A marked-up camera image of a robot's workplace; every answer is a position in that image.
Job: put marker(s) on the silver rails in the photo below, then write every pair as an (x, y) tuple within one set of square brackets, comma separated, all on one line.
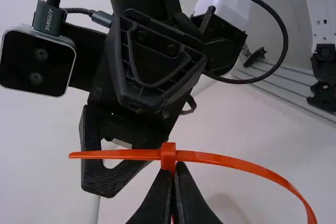
[(283, 82)]

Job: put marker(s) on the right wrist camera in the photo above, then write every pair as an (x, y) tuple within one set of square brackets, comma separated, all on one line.
[(36, 64)]

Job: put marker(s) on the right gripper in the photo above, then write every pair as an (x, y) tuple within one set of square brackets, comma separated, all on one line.
[(105, 77)]

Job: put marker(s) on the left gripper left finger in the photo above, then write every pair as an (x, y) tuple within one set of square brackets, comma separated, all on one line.
[(155, 200)]

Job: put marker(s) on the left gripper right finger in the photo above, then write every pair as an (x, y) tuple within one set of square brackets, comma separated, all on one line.
[(191, 203)]

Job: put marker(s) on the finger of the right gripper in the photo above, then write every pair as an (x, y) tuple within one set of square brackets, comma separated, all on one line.
[(92, 171)]

